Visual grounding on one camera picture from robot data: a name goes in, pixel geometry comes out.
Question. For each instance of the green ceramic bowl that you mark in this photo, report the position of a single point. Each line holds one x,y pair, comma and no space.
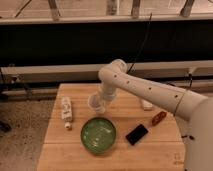
98,135

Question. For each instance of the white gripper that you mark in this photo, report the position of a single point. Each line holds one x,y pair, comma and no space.
106,94

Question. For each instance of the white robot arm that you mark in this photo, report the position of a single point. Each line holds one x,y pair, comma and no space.
196,109

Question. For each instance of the translucent white cup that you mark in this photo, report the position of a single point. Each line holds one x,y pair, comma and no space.
97,104

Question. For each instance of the small red-brown object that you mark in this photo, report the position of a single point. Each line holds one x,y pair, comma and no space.
158,118

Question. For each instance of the small white block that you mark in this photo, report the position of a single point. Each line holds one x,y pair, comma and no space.
147,106

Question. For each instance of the black smartphone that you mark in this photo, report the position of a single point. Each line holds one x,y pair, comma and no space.
136,134

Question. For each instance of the white tube with cap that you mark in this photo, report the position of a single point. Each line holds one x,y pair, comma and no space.
66,112

